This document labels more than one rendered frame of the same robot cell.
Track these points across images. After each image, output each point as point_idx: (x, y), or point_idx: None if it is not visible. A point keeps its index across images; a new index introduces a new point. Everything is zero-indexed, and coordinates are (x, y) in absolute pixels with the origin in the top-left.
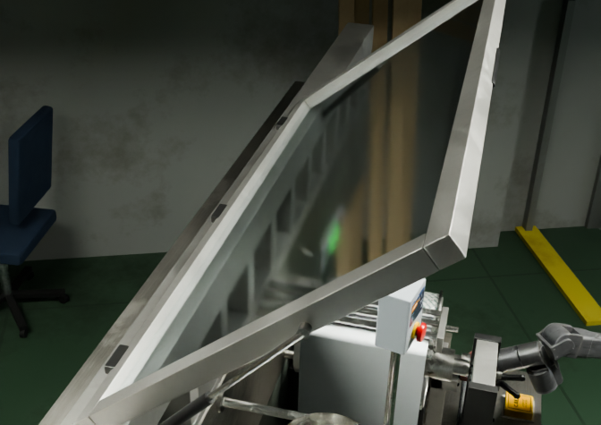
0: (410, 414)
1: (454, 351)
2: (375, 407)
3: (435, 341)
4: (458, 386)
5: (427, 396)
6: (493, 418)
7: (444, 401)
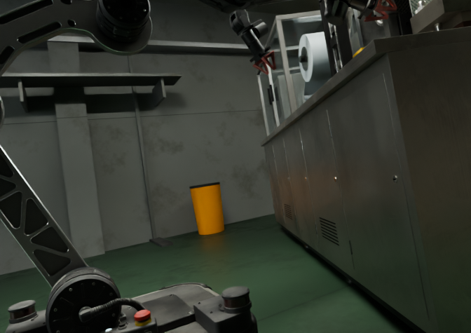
0: (357, 12)
1: None
2: None
3: None
4: (374, 16)
5: (401, 30)
6: (319, 4)
7: (384, 29)
